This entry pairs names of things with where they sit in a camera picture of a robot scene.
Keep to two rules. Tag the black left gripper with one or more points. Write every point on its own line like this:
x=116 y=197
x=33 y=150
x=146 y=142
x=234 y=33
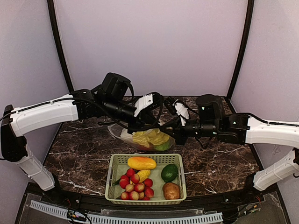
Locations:
x=145 y=117

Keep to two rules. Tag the green toy apple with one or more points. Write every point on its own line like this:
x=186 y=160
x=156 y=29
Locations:
x=163 y=147

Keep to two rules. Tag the black right corner frame post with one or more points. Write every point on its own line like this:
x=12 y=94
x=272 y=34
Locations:
x=242 y=48

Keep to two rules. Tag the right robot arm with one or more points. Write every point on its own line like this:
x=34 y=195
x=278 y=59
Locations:
x=236 y=128

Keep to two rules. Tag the small yellow toy corn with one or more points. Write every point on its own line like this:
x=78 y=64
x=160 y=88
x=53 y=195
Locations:
x=144 y=174

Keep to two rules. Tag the black left corner frame post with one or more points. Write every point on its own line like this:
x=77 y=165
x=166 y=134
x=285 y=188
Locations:
x=58 y=44

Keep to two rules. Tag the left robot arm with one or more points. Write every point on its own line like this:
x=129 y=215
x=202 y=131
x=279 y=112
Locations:
x=105 y=100

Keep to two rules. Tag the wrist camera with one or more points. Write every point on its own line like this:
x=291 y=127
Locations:
x=177 y=107
x=148 y=101

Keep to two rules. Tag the red toy bell pepper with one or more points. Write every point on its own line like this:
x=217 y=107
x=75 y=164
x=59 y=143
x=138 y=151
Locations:
x=143 y=148

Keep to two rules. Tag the orange yellow toy mango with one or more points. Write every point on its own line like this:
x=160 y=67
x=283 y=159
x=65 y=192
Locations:
x=141 y=163

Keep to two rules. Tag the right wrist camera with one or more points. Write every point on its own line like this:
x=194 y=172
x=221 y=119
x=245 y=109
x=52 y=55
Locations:
x=177 y=107

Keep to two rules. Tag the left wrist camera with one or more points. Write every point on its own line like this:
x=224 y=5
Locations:
x=148 y=101

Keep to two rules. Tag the dark green toy avocado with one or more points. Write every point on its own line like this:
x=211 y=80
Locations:
x=169 y=173

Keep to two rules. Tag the toy lychee fruit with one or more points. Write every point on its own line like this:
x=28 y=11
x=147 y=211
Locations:
x=133 y=195
x=125 y=196
x=139 y=187
x=129 y=188

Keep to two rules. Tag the black corner frame post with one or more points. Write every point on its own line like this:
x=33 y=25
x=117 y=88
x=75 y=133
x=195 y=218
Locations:
x=58 y=44
x=242 y=48

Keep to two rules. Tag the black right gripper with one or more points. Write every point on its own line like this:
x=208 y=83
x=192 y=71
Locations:
x=178 y=130

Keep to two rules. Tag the toy napa cabbage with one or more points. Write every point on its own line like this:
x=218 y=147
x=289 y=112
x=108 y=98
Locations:
x=149 y=138

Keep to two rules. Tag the clear dotted zip top bag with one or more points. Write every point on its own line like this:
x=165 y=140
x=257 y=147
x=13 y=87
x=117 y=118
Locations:
x=115 y=130

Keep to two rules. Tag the brown toy potato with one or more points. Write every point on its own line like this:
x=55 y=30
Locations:
x=171 y=191

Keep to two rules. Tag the white slotted cable duct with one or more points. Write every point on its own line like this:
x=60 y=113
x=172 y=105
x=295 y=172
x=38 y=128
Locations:
x=128 y=217

